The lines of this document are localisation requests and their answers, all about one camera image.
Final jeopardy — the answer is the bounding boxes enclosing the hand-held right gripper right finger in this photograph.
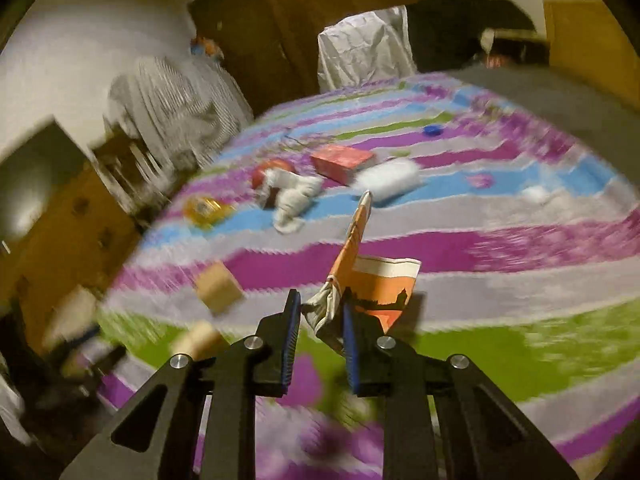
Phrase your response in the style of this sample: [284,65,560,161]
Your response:
[341,300,581,480]

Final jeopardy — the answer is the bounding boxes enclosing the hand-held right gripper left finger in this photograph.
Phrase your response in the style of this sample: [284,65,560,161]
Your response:
[60,289,303,480]

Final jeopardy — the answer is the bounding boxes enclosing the orange paper bag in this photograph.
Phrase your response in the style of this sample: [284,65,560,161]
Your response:
[301,191,422,356]

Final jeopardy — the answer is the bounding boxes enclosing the tan sponge block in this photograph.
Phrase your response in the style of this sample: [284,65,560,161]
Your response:
[194,261,246,313]

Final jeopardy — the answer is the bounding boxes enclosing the cream sponge block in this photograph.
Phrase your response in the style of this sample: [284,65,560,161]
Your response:
[172,321,226,361]

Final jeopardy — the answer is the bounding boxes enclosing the striped floral bedsheet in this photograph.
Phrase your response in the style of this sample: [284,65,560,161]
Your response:
[92,72,640,480]

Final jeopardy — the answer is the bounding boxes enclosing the crumpled white tissue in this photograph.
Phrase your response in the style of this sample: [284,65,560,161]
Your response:
[262,169,323,235]

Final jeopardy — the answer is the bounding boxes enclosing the wooden dresser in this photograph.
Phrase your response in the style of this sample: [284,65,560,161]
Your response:
[0,160,143,341]

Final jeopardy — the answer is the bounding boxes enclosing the yellow orange packet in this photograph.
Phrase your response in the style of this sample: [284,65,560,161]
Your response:
[182,196,236,231]

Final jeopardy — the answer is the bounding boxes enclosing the red round ball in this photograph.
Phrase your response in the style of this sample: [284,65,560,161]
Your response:
[251,158,296,191]

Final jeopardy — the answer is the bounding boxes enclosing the white bubble wrap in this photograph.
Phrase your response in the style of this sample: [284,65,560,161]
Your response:
[352,157,421,203]

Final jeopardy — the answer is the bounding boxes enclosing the small red box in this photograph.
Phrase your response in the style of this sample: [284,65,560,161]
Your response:
[310,144,377,187]

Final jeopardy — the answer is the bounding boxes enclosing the dark monitor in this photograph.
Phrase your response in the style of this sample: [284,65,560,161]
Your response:
[0,117,98,256]

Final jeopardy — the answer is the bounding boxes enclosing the white routers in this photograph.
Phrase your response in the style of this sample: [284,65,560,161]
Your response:
[120,140,161,181]

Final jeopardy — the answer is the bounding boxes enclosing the dark wooden door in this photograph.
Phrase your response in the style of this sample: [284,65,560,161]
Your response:
[187,0,301,116]

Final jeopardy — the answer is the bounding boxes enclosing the chair under white plastic cover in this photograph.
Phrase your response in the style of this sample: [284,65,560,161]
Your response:
[317,6,417,95]

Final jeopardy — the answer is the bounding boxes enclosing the hanging colourful bags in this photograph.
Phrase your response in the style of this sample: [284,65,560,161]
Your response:
[190,35,226,61]

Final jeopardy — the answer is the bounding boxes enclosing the grey blanket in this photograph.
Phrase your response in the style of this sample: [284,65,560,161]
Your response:
[450,62,640,171]

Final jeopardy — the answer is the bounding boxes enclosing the dark wooden wardrobe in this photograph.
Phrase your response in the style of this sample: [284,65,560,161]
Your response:
[245,0,488,106]

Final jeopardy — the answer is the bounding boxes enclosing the black cloth heap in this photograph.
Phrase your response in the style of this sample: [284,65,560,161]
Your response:
[405,0,546,73]

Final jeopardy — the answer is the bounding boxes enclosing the wooden headboard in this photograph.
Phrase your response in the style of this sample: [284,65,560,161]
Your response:
[542,0,631,106]

